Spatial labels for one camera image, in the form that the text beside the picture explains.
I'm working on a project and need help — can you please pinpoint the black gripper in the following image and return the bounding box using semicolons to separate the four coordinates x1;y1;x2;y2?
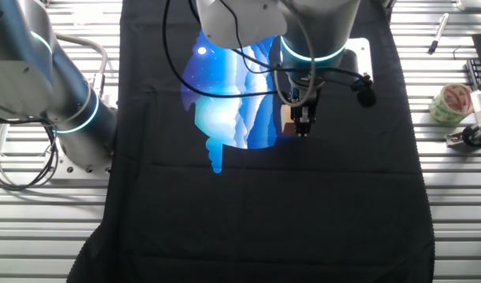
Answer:
289;75;326;138

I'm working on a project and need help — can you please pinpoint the small wooden block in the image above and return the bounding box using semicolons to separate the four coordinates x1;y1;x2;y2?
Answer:
280;104;297;135

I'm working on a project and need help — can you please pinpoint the clear packing tape roll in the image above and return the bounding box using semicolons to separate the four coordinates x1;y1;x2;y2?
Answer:
428;82;475;128

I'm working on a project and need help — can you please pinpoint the black and silver marker pen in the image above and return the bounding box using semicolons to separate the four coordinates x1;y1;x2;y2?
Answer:
427;13;450;55

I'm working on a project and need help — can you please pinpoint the black cloth with blue print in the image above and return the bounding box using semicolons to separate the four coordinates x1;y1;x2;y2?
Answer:
66;0;436;283

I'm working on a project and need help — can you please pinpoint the black keyboard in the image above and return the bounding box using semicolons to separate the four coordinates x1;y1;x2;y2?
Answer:
464;58;481;109

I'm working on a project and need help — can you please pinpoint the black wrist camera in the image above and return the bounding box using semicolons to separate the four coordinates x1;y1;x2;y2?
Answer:
350;74;378;109

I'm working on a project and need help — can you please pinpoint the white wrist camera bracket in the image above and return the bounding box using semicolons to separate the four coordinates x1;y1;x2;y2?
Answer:
344;37;374;83

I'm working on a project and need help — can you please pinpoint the thin black cable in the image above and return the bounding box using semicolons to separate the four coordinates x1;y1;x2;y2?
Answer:
187;0;367;86

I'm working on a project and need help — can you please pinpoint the thick black cable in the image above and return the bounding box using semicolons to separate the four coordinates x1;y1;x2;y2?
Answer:
161;0;281;98

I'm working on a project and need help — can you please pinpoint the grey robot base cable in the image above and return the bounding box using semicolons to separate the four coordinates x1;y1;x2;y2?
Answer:
53;33;108;99

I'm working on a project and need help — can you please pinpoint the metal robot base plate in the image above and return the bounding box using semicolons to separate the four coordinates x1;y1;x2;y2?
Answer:
47;143;118;186

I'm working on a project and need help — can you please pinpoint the black cable bundle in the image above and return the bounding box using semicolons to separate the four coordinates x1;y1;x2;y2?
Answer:
0;113;60;192

